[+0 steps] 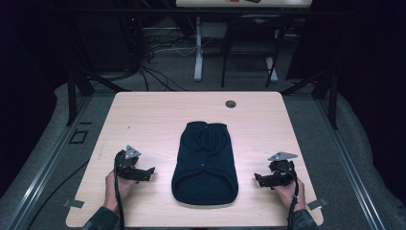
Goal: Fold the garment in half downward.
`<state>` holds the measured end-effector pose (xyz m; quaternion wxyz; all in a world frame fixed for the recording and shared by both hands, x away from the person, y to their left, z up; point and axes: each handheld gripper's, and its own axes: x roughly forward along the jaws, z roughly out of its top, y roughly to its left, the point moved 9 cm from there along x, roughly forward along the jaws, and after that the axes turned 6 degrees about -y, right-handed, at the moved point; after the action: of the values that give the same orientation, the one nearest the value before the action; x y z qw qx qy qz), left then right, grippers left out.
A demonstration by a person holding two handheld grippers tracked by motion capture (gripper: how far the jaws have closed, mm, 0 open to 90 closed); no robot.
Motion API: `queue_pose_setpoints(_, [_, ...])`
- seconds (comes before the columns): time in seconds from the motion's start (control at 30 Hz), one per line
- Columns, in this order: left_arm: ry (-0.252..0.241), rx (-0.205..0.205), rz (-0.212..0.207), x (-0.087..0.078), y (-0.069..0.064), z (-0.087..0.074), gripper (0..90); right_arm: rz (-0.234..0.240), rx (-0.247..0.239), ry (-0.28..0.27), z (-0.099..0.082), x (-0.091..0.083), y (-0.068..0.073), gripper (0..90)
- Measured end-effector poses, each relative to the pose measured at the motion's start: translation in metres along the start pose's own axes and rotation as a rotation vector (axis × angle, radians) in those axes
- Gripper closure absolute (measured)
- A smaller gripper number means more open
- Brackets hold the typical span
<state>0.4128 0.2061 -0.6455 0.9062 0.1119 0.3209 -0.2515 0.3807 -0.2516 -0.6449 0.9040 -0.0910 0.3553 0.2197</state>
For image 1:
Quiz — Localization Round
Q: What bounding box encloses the dark navy small sweater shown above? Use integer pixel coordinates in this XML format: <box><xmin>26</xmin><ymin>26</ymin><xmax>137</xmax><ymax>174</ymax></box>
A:
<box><xmin>170</xmin><ymin>120</ymin><xmax>239</xmax><ymax>206</ymax></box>

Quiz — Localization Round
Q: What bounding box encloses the grey metal table bracket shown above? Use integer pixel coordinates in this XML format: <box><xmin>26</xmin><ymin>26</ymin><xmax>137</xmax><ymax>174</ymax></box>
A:
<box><xmin>62</xmin><ymin>198</ymin><xmax>85</xmax><ymax>209</ymax></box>
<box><xmin>305</xmin><ymin>196</ymin><xmax>329</xmax><ymax>212</ymax></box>

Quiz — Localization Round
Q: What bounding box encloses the aluminium floor rail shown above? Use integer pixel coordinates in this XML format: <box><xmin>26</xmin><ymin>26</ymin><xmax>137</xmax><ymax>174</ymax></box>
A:
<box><xmin>315</xmin><ymin>97</ymin><xmax>389</xmax><ymax>230</ymax></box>
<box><xmin>6</xmin><ymin>95</ymin><xmax>94</xmax><ymax>230</ymax></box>

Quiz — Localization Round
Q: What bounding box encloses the left hand-held gripper black cable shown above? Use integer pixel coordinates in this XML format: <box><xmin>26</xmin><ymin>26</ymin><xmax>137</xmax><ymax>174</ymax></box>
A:
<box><xmin>113</xmin><ymin>158</ymin><xmax>126</xmax><ymax>230</ymax></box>

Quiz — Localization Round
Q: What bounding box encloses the right hand-held gripper black cable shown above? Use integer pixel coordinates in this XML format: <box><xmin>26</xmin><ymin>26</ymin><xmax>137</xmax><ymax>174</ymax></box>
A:
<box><xmin>278</xmin><ymin>167</ymin><xmax>301</xmax><ymax>230</ymax></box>

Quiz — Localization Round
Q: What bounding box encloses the black metal chair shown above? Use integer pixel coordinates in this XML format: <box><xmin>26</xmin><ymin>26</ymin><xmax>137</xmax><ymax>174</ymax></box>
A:
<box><xmin>219</xmin><ymin>13</ymin><xmax>288</xmax><ymax>89</ymax></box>

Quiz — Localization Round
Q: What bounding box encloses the black floor cable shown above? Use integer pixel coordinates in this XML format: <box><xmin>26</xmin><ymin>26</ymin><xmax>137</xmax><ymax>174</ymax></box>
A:
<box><xmin>27</xmin><ymin>159</ymin><xmax>90</xmax><ymax>230</ymax></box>

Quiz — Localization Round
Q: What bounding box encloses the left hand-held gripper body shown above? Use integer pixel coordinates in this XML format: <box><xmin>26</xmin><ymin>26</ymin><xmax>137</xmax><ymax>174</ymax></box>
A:
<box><xmin>113</xmin><ymin>145</ymin><xmax>146</xmax><ymax>181</ymax></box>

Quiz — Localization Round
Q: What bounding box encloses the person's right hand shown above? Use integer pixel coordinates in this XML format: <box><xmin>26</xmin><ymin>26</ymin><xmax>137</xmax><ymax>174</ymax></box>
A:
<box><xmin>272</xmin><ymin>177</ymin><xmax>306</xmax><ymax>213</ymax></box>

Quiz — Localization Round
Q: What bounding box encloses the bundle of floor cables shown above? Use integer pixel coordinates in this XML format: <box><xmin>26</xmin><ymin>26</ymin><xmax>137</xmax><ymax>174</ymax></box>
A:
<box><xmin>127</xmin><ymin>18</ymin><xmax>212</xmax><ymax>93</ymax></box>

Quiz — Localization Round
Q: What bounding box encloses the black metal frame stand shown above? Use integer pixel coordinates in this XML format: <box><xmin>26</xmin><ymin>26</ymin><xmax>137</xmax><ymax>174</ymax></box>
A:
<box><xmin>280</xmin><ymin>66</ymin><xmax>339</xmax><ymax>130</ymax></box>
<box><xmin>65</xmin><ymin>68</ymin><xmax>132</xmax><ymax>127</ymax></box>

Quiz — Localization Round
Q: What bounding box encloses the white desk with white legs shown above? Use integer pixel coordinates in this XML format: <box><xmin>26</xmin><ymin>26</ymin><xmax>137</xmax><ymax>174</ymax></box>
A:
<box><xmin>174</xmin><ymin>0</ymin><xmax>314</xmax><ymax>83</ymax></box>

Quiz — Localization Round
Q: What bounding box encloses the person's left hand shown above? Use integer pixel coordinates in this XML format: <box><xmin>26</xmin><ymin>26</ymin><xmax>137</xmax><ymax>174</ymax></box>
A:
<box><xmin>102</xmin><ymin>170</ymin><xmax>139</xmax><ymax>213</ymax></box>

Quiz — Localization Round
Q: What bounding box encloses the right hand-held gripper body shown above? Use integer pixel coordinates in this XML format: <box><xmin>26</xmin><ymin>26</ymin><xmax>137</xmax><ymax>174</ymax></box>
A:
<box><xmin>267</xmin><ymin>150</ymin><xmax>299</xmax><ymax>188</ymax></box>

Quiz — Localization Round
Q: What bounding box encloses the hand-held gripper black cable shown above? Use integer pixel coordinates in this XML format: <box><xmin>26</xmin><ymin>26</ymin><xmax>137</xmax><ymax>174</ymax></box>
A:
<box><xmin>113</xmin><ymin>158</ymin><xmax>126</xmax><ymax>230</ymax></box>
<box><xmin>278</xmin><ymin>167</ymin><xmax>301</xmax><ymax>230</ymax></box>

